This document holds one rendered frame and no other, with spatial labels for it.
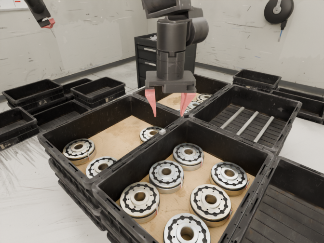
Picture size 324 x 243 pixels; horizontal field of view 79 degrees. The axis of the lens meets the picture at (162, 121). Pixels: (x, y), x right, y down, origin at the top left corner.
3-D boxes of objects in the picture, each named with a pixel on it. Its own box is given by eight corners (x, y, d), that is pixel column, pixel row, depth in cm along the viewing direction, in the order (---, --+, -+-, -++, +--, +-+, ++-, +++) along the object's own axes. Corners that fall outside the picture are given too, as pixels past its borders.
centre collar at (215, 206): (214, 213, 47) (214, 211, 47) (196, 201, 50) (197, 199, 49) (223, 199, 50) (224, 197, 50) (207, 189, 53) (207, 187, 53)
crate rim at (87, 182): (89, 192, 47) (87, 185, 45) (37, 141, 63) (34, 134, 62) (185, 122, 72) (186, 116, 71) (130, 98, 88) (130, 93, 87)
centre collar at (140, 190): (141, 209, 48) (141, 208, 47) (126, 199, 50) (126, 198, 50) (153, 195, 51) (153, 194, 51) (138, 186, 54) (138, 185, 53)
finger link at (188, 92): (160, 108, 50) (160, 73, 45) (187, 108, 51) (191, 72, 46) (162, 123, 44) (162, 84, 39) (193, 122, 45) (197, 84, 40)
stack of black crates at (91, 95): (99, 141, 182) (89, 98, 157) (81, 129, 198) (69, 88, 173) (130, 123, 208) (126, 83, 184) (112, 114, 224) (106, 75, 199)
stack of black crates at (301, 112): (304, 147, 176) (328, 102, 151) (298, 167, 156) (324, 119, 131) (258, 130, 197) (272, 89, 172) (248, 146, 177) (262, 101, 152)
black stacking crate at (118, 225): (193, 316, 36) (199, 293, 30) (98, 215, 52) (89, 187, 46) (263, 182, 61) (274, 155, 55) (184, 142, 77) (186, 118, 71)
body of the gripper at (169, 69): (146, 78, 45) (145, 45, 41) (189, 78, 46) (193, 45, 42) (146, 90, 40) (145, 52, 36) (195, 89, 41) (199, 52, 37)
